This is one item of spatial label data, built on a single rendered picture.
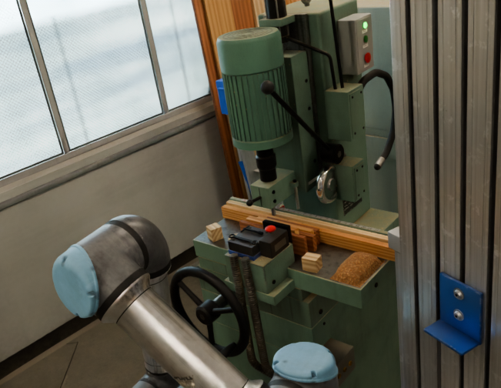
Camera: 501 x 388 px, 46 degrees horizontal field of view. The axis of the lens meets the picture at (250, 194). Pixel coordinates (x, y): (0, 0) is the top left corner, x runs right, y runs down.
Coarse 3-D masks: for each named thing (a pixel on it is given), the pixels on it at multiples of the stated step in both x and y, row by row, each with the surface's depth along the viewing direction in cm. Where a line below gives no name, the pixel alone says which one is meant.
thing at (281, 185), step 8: (280, 176) 177; (288, 176) 177; (256, 184) 174; (264, 184) 173; (272, 184) 173; (280, 184) 175; (288, 184) 178; (256, 192) 174; (264, 192) 172; (272, 192) 172; (280, 192) 175; (288, 192) 179; (264, 200) 173; (272, 200) 173; (280, 200) 176
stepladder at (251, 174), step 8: (216, 80) 260; (224, 96) 258; (224, 104) 260; (224, 112) 262; (240, 152) 266; (248, 152) 264; (240, 160) 268; (248, 160) 265; (248, 168) 265; (256, 168) 268; (248, 176) 267; (256, 176) 269; (248, 184) 271; (248, 192) 273
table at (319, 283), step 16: (224, 224) 191; (208, 240) 183; (224, 240) 181; (208, 256) 183; (224, 256) 178; (336, 256) 164; (288, 272) 162; (304, 272) 159; (320, 272) 158; (384, 272) 157; (288, 288) 160; (304, 288) 161; (320, 288) 157; (336, 288) 153; (352, 288) 149; (368, 288) 151; (272, 304) 157; (352, 304) 152
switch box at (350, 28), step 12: (348, 24) 168; (360, 24) 169; (348, 36) 169; (360, 36) 170; (348, 48) 171; (360, 48) 171; (372, 48) 176; (348, 60) 173; (360, 60) 172; (372, 60) 178; (348, 72) 174; (360, 72) 173
